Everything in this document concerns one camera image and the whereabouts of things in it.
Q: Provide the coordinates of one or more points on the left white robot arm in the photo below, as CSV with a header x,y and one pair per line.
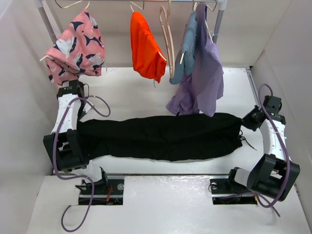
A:
x,y
65,147

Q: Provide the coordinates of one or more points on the black trousers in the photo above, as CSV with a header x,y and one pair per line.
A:
x,y
166,138

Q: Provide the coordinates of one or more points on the wooden hanger under pink shorts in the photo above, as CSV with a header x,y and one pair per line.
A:
x,y
65,7

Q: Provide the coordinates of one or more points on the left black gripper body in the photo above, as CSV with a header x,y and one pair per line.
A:
x,y
82,112

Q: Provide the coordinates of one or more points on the aluminium rail front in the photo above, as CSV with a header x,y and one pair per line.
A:
x,y
145,174

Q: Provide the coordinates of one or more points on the lilac purple shirt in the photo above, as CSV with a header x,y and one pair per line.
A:
x,y
199,91

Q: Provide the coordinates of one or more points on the empty pink wooden hanger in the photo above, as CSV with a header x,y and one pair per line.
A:
x,y
165,26

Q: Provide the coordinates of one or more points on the wooden hanger under blue shorts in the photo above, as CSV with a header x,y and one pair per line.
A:
x,y
193,8

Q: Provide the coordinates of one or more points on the blue-grey shorts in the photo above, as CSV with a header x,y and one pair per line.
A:
x,y
188,47

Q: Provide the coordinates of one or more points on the aluminium rail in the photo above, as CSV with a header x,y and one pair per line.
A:
x,y
145,174
255,82

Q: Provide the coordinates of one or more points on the orange shorts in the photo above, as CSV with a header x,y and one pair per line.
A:
x,y
146,48

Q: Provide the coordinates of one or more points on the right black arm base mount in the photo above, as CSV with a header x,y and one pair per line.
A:
x,y
225,192

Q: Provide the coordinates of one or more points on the aluminium rail right side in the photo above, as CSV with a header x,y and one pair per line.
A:
x,y
255,82

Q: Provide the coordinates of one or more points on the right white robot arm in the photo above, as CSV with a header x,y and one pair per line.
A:
x,y
274,174

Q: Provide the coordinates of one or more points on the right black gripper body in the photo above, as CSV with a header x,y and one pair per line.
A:
x,y
249,120

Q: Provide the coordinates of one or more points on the grey metal clothes rack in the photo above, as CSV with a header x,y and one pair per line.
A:
x,y
221,8

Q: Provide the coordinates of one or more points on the pink bird-print shorts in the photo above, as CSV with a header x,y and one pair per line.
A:
x,y
78,51

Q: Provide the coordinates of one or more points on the wooden hanger under lilac shirt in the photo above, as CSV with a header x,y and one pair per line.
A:
x,y
210,31

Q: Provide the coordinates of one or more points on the wooden hanger under orange shorts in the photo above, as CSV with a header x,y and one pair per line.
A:
x,y
162,56

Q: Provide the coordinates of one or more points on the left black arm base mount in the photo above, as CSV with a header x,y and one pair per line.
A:
x,y
106,193

